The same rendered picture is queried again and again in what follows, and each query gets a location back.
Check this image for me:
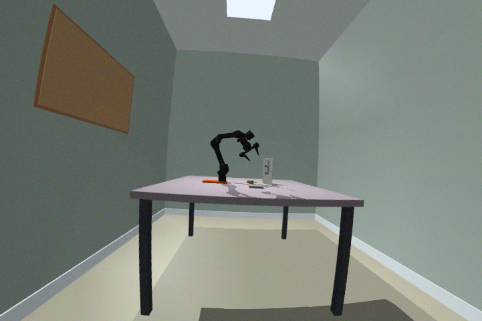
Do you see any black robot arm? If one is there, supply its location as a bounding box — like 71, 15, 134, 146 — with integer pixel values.
210, 130, 254, 182

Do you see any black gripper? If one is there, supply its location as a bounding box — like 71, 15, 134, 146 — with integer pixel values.
239, 142, 259, 161

